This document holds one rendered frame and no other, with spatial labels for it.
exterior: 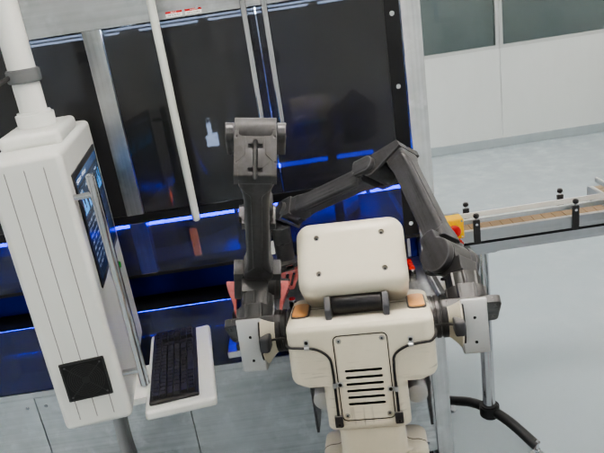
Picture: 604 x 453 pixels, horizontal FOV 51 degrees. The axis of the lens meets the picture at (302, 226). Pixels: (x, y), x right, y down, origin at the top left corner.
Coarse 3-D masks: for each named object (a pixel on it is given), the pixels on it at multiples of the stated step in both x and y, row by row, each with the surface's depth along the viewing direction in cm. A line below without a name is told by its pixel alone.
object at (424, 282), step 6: (420, 270) 217; (420, 276) 213; (426, 276) 212; (414, 282) 209; (420, 282) 208; (426, 282) 208; (432, 282) 201; (414, 288) 205; (420, 288) 205; (426, 288) 204; (432, 288) 203; (426, 294) 200; (432, 294) 199; (438, 294) 195
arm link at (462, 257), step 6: (456, 246) 132; (462, 246) 136; (456, 252) 131; (462, 252) 133; (468, 252) 134; (456, 258) 130; (462, 258) 130; (468, 258) 133; (450, 264) 130; (456, 264) 129; (462, 264) 129; (468, 264) 130; (474, 264) 132; (450, 270) 130; (456, 270) 129; (474, 270) 131; (444, 276) 132
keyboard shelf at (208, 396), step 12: (204, 336) 211; (204, 348) 204; (204, 360) 196; (204, 372) 190; (204, 384) 184; (144, 396) 183; (192, 396) 179; (204, 396) 178; (216, 396) 178; (156, 408) 176; (168, 408) 176; (180, 408) 176; (192, 408) 177
